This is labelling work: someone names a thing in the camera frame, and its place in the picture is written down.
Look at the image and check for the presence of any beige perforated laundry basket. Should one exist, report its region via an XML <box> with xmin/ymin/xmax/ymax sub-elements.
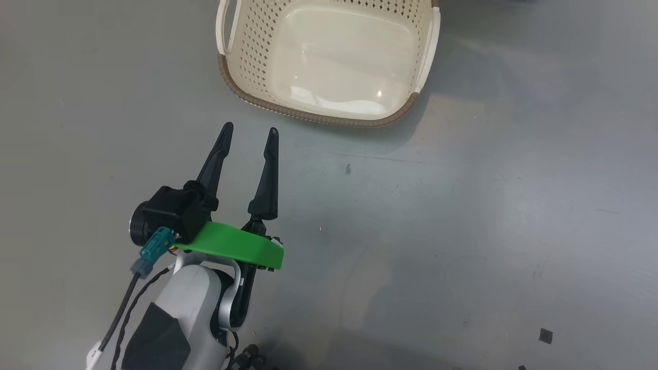
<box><xmin>216</xmin><ymin>0</ymin><xmax>442</xmax><ymax>129</ymax></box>

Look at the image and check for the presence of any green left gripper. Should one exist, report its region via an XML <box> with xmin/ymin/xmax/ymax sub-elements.
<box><xmin>175</xmin><ymin>122</ymin><xmax>284</xmax><ymax>273</ymax></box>

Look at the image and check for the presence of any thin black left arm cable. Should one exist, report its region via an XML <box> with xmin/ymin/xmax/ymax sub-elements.
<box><xmin>109</xmin><ymin>267</ymin><xmax>173</xmax><ymax>370</ymax></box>

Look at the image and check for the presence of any left camera cable teal plug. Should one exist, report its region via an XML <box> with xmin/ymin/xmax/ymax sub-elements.
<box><xmin>86</xmin><ymin>226</ymin><xmax>176</xmax><ymax>368</ymax></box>

